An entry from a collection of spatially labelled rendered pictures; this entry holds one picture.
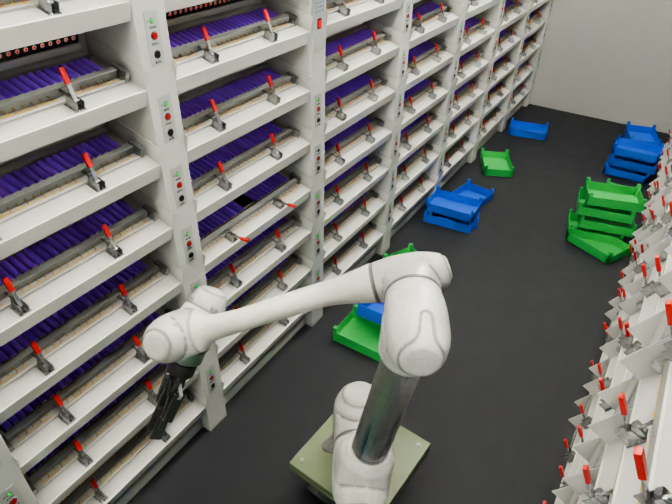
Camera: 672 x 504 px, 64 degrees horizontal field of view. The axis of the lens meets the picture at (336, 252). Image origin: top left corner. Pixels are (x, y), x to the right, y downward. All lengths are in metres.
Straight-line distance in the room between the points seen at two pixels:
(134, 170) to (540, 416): 1.81
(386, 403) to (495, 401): 1.16
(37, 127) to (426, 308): 0.89
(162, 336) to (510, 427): 1.54
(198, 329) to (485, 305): 1.87
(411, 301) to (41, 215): 0.84
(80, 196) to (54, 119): 0.20
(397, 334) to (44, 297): 0.84
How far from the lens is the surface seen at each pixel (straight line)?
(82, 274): 1.51
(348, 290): 1.30
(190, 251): 1.72
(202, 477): 2.18
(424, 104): 3.07
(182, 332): 1.27
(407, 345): 1.11
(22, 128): 1.31
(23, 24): 1.26
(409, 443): 1.93
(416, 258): 1.28
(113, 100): 1.41
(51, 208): 1.40
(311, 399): 2.34
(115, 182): 1.47
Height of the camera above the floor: 1.82
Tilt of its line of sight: 36 degrees down
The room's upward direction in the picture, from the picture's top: 2 degrees clockwise
